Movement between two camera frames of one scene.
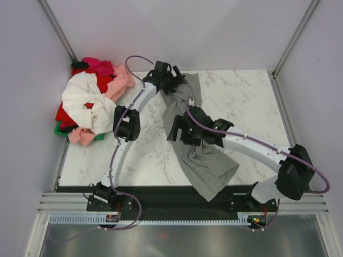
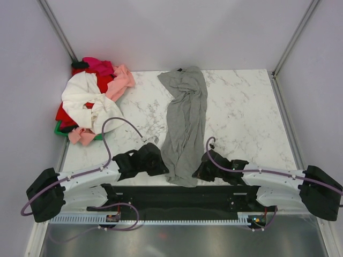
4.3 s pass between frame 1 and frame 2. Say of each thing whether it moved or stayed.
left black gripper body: moved
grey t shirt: moved
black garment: stayed
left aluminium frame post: stayed
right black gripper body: moved
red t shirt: stayed
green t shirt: stayed
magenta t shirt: stayed
